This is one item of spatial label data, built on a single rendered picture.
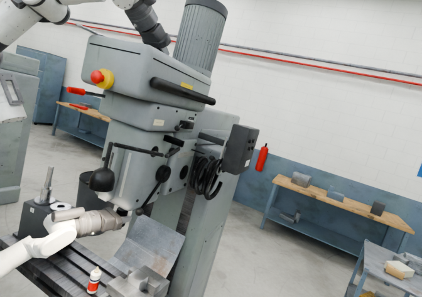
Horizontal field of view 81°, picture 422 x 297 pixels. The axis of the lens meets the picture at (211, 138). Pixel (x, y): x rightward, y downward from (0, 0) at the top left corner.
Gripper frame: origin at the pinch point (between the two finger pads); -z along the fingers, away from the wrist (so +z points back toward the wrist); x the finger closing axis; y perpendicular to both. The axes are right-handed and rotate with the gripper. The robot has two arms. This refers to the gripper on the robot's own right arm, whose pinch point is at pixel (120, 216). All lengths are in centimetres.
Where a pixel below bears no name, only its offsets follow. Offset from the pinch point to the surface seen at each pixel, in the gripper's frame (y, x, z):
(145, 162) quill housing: -28.1, -11.3, 3.9
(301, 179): 22, 35, -370
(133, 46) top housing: -64, -13, 19
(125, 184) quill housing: -18.2, -7.5, 7.3
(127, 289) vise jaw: 21.6, -16.1, 1.3
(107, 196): -12.8, -5.2, 11.6
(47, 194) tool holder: 8.8, 44.7, 11.7
